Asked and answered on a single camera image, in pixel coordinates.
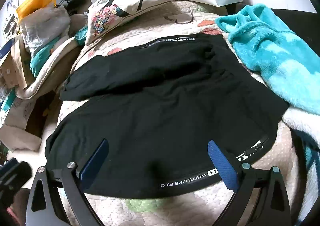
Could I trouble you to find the black pants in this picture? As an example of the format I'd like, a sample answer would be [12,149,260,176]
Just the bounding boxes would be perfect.
[45,34,289,199]

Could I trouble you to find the cardboard box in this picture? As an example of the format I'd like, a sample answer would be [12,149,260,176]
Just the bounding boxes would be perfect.
[1,35,35,89]

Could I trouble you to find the beige folded quilt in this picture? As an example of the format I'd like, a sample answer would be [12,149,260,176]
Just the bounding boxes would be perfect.
[15,37,81,100]

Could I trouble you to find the turquoise fluffy blanket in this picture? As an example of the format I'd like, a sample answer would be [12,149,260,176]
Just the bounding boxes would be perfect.
[215,4,319,114]

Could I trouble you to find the grey plastic bag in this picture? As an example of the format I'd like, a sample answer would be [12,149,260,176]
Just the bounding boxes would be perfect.
[20,3,71,57]

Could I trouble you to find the floral decorative pillow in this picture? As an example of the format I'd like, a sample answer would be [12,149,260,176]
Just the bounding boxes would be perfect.
[85,0,175,45]

